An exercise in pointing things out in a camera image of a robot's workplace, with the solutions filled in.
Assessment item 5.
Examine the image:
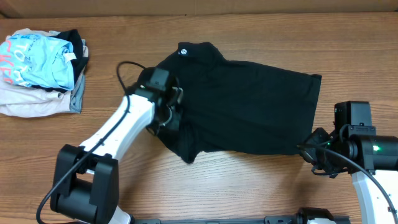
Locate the black polo shirt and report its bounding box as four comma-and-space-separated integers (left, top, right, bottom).
157, 42, 322, 164

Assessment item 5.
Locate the beige folded garment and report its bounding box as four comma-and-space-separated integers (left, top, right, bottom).
0, 28, 73, 118

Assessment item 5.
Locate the light blue printed shirt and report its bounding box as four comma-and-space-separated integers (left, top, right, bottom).
1, 34, 76, 91

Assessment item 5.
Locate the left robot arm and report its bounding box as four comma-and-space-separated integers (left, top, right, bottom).
46, 67, 183, 223

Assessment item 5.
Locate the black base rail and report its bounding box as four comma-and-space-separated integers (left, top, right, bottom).
133, 207, 351, 224

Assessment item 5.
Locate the black folded garment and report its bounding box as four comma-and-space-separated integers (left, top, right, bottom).
53, 29, 89, 85

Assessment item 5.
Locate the grey-blue folded garment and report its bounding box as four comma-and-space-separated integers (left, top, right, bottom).
69, 73, 85, 114

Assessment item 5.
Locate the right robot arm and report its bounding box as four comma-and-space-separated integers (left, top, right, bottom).
298, 101, 397, 223

